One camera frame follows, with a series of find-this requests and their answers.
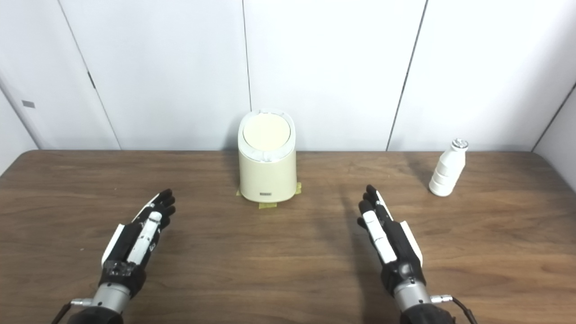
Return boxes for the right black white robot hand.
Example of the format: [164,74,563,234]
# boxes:
[357,184,427,297]

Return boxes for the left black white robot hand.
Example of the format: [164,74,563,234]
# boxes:
[98,189,177,298]

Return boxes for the small white plastic bottle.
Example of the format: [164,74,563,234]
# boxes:
[428,139,469,197]

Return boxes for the cream round bin lid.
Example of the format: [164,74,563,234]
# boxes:
[243,113,292,152]

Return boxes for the cream-colored plastic bin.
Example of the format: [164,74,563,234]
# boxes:
[238,109,297,203]

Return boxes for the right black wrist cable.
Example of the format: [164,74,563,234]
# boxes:
[431,294,478,324]

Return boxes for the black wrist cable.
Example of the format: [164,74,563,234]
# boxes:
[431,294,478,324]
[50,298,93,324]

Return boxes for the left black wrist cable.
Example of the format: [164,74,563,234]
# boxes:
[50,298,93,324]

